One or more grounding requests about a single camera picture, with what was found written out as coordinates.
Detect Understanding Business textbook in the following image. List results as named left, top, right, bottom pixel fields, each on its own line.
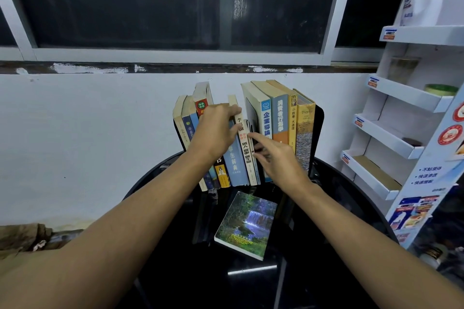
left=241, top=82, right=273, bottom=183

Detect brown crumpled rag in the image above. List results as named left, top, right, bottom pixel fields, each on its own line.
left=0, top=224, right=53, bottom=252

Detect person's right forearm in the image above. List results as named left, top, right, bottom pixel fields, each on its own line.
left=290, top=180, right=464, bottom=309

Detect clear glass cup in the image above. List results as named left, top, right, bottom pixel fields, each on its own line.
left=387, top=57, right=421, bottom=82

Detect aluminium frame window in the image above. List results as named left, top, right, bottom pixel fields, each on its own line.
left=0, top=0, right=421, bottom=66

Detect orange illustrated cover book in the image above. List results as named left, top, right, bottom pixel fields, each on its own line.
left=192, top=82, right=232, bottom=189

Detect person's left hand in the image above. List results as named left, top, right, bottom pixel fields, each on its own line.
left=188, top=103, right=243, bottom=165

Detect white cardboard display stand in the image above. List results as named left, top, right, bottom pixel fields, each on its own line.
left=340, top=22, right=464, bottom=248

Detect green tape roll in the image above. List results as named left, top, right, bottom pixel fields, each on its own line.
left=424, top=83, right=459, bottom=97

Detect row of books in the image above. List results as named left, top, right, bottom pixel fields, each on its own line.
left=173, top=102, right=325, bottom=194

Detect small white bottle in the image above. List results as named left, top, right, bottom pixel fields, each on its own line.
left=420, top=247, right=445, bottom=267

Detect yellow book with black characters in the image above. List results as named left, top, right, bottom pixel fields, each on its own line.
left=266, top=79, right=298, bottom=154

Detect person's right hand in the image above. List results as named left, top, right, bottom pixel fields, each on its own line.
left=247, top=132, right=312, bottom=192

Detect Van Gogh cover handbook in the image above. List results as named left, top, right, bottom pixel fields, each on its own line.
left=292, top=88, right=316, bottom=172

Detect brown cardboard sheet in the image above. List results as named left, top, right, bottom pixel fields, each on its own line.
left=0, top=247, right=73, bottom=275

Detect light blue thin booklet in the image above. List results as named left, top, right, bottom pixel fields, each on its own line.
left=246, top=119, right=262, bottom=185

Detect round black table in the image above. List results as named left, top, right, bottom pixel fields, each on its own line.
left=121, top=149, right=399, bottom=309

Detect yellow book with blue spine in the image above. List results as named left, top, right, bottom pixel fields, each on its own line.
left=181, top=96, right=215, bottom=191

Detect lavender Hanyu Pinyin dictionary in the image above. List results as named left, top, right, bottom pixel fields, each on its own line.
left=220, top=119, right=250, bottom=187

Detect grey cover book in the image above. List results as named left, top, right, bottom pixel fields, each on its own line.
left=173, top=95, right=208, bottom=192

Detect person's left forearm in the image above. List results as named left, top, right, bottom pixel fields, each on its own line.
left=0, top=151, right=215, bottom=309

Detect cream book with barcode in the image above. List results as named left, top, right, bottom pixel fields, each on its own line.
left=228, top=94, right=259, bottom=186

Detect large grey-teal book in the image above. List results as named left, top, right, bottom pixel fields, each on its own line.
left=251, top=80, right=290, bottom=146

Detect green landscape cover book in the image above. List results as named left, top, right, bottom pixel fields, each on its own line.
left=214, top=191, right=278, bottom=261

